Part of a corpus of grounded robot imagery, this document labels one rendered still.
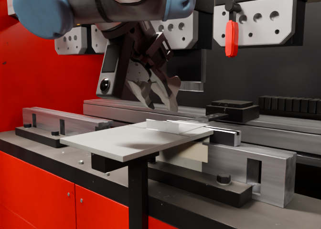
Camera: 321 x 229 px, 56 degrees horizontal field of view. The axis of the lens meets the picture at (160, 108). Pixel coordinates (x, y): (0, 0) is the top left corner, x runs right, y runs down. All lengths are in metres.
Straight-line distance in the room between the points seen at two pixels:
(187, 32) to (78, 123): 0.51
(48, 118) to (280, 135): 0.78
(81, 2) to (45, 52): 1.07
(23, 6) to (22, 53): 1.00
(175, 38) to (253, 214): 0.39
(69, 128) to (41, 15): 0.69
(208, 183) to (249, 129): 0.32
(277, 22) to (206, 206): 0.36
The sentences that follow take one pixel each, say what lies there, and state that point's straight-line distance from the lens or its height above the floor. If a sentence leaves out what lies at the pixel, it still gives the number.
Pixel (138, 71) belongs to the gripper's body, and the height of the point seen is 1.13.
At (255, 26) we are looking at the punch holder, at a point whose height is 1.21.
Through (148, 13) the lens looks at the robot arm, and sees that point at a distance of 0.36.
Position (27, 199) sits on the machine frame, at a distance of 1.14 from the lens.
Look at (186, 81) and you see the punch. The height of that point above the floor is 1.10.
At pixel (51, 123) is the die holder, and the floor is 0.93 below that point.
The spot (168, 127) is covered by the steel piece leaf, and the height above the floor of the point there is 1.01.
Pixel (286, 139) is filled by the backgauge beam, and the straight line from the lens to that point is 0.86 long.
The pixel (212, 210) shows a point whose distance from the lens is 0.59.
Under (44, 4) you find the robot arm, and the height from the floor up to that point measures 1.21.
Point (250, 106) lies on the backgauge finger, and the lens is 0.90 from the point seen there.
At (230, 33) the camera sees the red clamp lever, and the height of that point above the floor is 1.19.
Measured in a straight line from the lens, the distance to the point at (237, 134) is 0.67.
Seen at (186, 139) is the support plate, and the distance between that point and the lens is 0.59.
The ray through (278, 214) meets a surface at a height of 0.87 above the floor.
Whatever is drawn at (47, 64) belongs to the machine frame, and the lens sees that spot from 1.45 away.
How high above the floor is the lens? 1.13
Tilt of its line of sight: 8 degrees down
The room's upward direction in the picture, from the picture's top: straight up
